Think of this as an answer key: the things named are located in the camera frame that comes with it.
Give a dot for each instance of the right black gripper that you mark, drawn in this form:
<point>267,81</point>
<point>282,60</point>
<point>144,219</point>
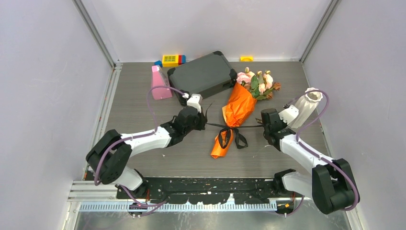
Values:
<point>284,125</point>

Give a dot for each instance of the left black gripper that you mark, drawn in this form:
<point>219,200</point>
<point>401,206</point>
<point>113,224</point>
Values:
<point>202,120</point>

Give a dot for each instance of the black ribbon gold lettering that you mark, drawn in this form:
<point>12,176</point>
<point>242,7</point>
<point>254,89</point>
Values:
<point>227,134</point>

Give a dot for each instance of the orange flower bouquet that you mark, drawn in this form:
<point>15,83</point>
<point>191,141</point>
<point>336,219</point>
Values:
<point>250,87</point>

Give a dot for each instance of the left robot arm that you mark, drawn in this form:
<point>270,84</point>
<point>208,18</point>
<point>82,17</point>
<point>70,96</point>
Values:
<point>109,157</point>

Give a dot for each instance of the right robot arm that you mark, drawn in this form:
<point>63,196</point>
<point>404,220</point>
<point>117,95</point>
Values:
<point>331,184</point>

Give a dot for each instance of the white ribbed vase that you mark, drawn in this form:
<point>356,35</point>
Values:
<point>306,104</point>

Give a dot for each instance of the dark grey hard case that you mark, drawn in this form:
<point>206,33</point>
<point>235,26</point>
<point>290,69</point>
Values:
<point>207,75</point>

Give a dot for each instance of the red blue toy block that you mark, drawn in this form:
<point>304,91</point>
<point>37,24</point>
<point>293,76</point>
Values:
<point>181,59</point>

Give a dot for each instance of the yellow toy block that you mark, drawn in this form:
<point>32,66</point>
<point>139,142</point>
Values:
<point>170,60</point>

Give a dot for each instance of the small yellow toy piece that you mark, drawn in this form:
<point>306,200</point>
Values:
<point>246,58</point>

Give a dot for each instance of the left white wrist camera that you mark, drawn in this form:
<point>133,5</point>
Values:
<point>193,100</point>

